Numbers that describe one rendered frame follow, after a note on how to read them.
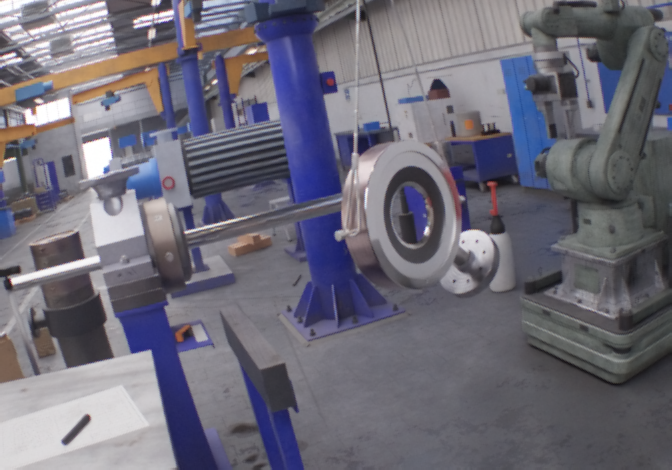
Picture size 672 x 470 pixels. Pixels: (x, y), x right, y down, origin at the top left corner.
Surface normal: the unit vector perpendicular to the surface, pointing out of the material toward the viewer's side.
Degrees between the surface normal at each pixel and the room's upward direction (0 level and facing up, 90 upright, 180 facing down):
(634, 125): 90
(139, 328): 90
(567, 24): 90
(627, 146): 90
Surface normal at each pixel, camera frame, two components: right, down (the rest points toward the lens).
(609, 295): -0.93, 0.23
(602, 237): -0.72, -0.09
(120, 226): 0.10, -0.59
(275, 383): 0.33, 0.13
